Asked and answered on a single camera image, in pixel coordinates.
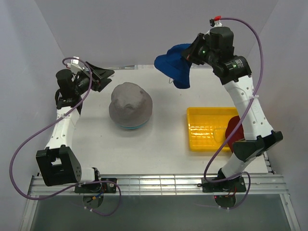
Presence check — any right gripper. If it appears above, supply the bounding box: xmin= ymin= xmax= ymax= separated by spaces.
xmin=180 ymin=33 xmax=217 ymax=67

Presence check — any paper label strip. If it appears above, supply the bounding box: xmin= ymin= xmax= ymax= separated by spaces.
xmin=115 ymin=64 xmax=157 ymax=70

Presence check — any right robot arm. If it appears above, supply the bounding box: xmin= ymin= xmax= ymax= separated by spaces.
xmin=181 ymin=26 xmax=283 ymax=191

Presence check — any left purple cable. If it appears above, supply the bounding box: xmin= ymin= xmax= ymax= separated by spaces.
xmin=9 ymin=57 xmax=122 ymax=217

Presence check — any teal bucket hat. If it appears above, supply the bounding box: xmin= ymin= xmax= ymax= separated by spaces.
xmin=117 ymin=122 xmax=147 ymax=130

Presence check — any grey bucket hat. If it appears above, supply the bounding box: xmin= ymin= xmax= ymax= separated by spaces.
xmin=109 ymin=82 xmax=153 ymax=127

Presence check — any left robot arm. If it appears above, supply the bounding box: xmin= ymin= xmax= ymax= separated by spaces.
xmin=36 ymin=60 xmax=114 ymax=192

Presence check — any aluminium front rail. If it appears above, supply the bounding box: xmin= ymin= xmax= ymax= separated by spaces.
xmin=28 ymin=174 xmax=289 ymax=196

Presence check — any dark red hat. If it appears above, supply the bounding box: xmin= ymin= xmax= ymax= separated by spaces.
xmin=225 ymin=115 xmax=245 ymax=154

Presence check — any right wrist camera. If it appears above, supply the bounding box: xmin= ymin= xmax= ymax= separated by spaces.
xmin=209 ymin=15 xmax=223 ymax=29

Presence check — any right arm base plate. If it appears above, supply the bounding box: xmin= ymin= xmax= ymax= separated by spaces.
xmin=197 ymin=176 xmax=246 ymax=193

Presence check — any blue hat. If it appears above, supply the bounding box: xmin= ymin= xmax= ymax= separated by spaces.
xmin=154 ymin=43 xmax=192 ymax=89

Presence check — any yellow plastic tray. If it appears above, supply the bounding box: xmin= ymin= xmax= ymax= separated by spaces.
xmin=187 ymin=107 xmax=238 ymax=152

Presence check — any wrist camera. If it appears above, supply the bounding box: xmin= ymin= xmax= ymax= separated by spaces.
xmin=209 ymin=15 xmax=223 ymax=29
xmin=66 ymin=57 xmax=84 ymax=74

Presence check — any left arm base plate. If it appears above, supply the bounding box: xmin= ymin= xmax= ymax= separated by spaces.
xmin=74 ymin=178 xmax=117 ymax=194

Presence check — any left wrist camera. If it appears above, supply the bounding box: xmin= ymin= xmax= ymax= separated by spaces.
xmin=66 ymin=57 xmax=84 ymax=74

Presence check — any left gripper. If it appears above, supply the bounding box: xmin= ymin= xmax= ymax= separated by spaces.
xmin=74 ymin=62 xmax=115 ymax=95

